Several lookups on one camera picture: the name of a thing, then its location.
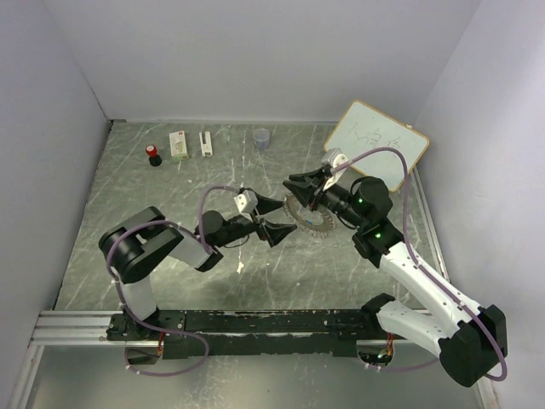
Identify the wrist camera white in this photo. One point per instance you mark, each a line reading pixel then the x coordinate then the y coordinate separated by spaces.
pixel 246 202
pixel 333 159

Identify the white small stapler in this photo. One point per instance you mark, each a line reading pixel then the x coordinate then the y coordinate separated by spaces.
pixel 206 144

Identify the metal disc keyring holder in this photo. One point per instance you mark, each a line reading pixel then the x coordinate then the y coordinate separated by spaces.
pixel 297 213

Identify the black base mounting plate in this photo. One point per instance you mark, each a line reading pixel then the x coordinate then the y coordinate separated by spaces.
pixel 338 332

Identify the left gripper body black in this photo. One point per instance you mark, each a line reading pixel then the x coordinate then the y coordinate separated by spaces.
pixel 256 223

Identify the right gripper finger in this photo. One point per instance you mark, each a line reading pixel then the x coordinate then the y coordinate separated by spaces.
pixel 304 192
pixel 311 177

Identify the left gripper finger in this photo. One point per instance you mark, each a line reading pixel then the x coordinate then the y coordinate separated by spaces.
pixel 274 233
pixel 266 205

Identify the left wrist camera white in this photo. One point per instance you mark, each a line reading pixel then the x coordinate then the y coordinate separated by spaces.
pixel 246 202

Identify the aluminium rail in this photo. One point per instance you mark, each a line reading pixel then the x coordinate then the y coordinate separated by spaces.
pixel 71 328

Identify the whiteboard with yellow frame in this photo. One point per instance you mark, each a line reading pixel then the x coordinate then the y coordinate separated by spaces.
pixel 363 128

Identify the clear jar of paperclips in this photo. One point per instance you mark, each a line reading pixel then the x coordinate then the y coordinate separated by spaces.
pixel 262 138

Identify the green white staples box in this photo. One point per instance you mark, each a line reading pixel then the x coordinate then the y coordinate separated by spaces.
pixel 177 145

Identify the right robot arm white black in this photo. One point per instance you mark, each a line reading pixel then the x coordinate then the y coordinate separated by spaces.
pixel 466 338

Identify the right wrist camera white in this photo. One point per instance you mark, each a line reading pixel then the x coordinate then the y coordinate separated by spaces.
pixel 333 159

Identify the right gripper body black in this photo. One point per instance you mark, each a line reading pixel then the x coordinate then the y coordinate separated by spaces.
pixel 319 195

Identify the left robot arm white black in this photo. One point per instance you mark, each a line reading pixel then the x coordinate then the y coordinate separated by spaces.
pixel 135 247

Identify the red black stamp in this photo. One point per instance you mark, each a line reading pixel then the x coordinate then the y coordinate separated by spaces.
pixel 153 157

